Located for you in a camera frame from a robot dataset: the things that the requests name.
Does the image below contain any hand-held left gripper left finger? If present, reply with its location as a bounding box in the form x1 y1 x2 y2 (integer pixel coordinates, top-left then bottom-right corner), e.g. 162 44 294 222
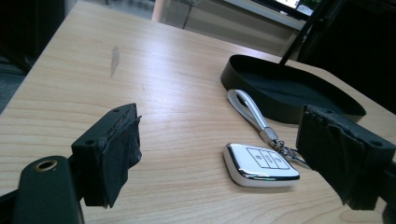
70 103 143 209

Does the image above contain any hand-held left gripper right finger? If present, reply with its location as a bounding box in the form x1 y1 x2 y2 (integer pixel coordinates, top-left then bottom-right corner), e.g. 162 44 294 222
295 104 396 211

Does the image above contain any white car key fob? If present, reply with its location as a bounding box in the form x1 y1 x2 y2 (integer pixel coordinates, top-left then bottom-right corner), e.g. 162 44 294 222
222 143 301 189

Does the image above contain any black oval tray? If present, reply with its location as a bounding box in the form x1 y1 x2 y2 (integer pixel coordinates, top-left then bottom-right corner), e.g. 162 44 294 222
220 54 367 124

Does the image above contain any white key strap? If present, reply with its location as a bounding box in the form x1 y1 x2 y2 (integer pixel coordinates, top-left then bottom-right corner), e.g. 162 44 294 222
226 89 309 169

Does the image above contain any monitor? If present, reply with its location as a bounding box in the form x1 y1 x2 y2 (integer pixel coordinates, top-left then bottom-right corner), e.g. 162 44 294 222
251 0 316 17

